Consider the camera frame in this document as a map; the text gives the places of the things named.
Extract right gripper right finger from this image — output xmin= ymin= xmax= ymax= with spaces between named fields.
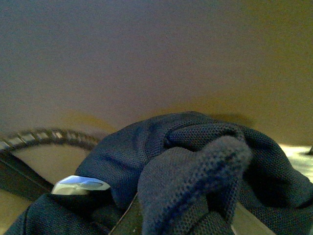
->
xmin=231 ymin=202 xmax=275 ymax=235

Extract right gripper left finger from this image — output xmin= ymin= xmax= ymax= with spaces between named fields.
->
xmin=109 ymin=193 xmax=143 ymax=235

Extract dark navy knit garment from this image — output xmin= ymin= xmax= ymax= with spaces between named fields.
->
xmin=7 ymin=112 xmax=313 ymax=235

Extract silver metal clip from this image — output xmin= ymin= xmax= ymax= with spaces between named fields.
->
xmin=51 ymin=175 xmax=111 ymax=195

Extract black woven basket rim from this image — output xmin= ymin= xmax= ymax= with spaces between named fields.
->
xmin=0 ymin=128 xmax=100 ymax=152

